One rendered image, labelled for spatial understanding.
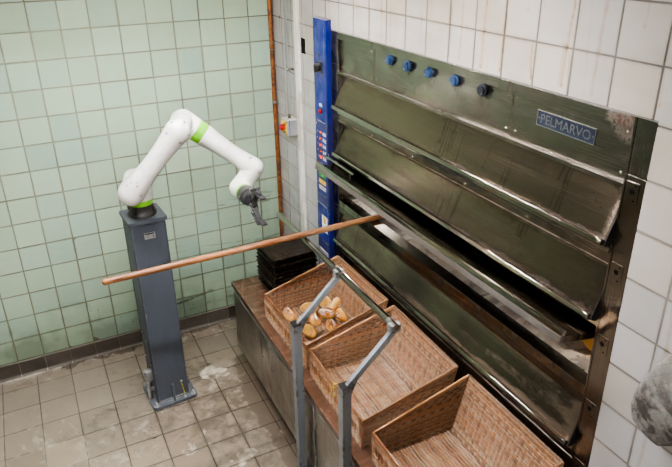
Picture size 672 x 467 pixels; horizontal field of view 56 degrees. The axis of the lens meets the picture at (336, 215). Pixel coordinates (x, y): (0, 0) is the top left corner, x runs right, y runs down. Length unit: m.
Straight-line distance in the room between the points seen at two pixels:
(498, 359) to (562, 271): 0.58
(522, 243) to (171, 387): 2.42
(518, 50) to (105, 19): 2.43
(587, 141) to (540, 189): 0.25
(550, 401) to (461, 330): 0.52
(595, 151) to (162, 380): 2.81
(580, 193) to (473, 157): 0.51
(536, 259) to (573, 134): 0.47
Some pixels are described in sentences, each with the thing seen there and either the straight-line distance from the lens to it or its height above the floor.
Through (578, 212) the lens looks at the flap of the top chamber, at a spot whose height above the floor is 1.76.
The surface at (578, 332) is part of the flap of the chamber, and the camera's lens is 2.17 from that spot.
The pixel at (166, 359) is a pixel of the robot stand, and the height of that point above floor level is 0.30.
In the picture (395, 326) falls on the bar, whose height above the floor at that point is 1.17.
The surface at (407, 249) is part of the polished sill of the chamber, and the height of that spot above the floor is 1.18.
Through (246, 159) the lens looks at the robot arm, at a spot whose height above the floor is 1.49.
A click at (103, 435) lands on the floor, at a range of 3.98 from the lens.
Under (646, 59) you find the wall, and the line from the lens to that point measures 1.89.
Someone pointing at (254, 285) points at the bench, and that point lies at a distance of 3.95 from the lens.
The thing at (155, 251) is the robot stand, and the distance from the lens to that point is 3.54.
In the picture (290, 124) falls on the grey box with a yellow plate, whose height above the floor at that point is 1.48.
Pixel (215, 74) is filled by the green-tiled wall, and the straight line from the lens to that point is 4.07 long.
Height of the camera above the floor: 2.58
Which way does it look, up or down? 24 degrees down
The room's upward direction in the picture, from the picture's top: 1 degrees counter-clockwise
